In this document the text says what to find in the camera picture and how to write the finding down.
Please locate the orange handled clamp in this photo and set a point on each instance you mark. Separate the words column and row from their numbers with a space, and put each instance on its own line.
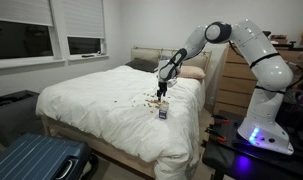
column 221, row 118

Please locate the black clamp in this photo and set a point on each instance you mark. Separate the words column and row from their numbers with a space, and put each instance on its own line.
column 218, row 136

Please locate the dark grey pillow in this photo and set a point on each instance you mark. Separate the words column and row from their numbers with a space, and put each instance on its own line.
column 143, row 65

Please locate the blue hard suitcase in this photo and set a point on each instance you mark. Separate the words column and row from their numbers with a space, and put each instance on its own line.
column 40, row 157

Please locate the pink pillow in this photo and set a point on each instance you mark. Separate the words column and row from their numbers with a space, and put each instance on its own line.
column 192, row 72

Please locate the black robot table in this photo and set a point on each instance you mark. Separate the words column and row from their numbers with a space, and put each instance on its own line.
column 239, row 160

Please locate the white window blind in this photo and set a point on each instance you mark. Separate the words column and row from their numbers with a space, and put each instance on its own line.
column 84, row 18
column 26, row 11

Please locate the white quilted duvet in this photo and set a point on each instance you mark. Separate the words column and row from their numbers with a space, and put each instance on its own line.
column 117, row 106

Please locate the dark grey ottoman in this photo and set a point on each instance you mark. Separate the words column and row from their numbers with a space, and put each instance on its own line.
column 17, row 116

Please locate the wooden dresser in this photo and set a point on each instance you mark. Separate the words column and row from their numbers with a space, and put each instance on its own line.
column 237, row 82

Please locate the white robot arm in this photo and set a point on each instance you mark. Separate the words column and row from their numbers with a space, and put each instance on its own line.
column 273, row 75

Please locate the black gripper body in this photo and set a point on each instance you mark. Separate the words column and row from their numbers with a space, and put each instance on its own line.
column 162, row 89

